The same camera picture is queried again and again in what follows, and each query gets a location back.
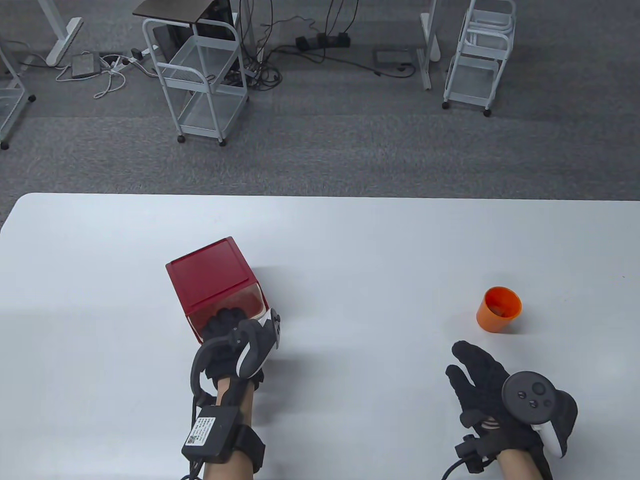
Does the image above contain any black right wrist sensor module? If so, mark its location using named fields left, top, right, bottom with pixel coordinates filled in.
left=441, top=434, right=489, bottom=480

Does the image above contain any black power strip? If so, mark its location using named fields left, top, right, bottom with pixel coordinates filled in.
left=295, top=32, right=352, bottom=51

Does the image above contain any black white hand controller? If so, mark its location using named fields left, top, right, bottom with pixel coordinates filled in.
left=501, top=371, right=564, bottom=457
left=190, top=307, right=282, bottom=397

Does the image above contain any grey power adapter box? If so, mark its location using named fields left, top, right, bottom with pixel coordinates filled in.
left=71, top=52, right=102, bottom=79

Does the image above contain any person's left hand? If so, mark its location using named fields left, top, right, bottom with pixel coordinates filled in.
left=202, top=308, right=266, bottom=396

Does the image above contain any black cable bundle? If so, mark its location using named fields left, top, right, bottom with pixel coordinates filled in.
left=220, top=0, right=416, bottom=92

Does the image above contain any person's left forearm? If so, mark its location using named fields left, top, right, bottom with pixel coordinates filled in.
left=202, top=377, right=258, bottom=480

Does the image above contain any white wire mesh cart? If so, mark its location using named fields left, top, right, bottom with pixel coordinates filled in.
left=142, top=18, right=249, bottom=147
left=442, top=0, right=517, bottom=117
left=0, top=37, right=37, bottom=151

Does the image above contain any white power strip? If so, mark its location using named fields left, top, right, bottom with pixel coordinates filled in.
left=111, top=45, right=161, bottom=71

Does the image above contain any person's right forearm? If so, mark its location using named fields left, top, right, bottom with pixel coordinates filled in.
left=497, top=449, right=552, bottom=480

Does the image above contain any black left wrist sensor module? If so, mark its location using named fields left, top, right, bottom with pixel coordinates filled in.
left=181, top=406, right=266, bottom=474

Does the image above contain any white desk leg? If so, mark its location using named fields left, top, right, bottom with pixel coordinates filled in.
left=419, top=0, right=442, bottom=91
left=37, top=0, right=84, bottom=67

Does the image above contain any black wrist sensor module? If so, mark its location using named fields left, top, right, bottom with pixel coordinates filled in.
left=181, top=406, right=266, bottom=474
left=441, top=434, right=489, bottom=480

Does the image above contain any grey flat floor device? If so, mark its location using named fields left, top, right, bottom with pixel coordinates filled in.
left=374, top=47, right=416, bottom=71

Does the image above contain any dark wooden desk top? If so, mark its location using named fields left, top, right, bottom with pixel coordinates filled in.
left=132, top=0, right=221, bottom=25

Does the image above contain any orange cup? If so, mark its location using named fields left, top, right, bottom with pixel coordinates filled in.
left=476, top=286, right=523, bottom=333

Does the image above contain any red tea bag box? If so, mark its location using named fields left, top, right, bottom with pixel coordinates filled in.
left=165, top=236, right=271, bottom=347

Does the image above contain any black white right hand controller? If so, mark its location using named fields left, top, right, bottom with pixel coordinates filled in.
left=501, top=371, right=564, bottom=457

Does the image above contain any black white left hand controller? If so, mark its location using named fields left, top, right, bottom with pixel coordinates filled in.
left=190, top=307, right=282, bottom=397

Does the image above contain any person's right hand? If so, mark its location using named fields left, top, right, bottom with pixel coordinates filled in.
left=446, top=341, right=579, bottom=458

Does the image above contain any white cable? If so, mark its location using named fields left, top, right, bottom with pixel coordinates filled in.
left=55, top=50, right=128, bottom=99

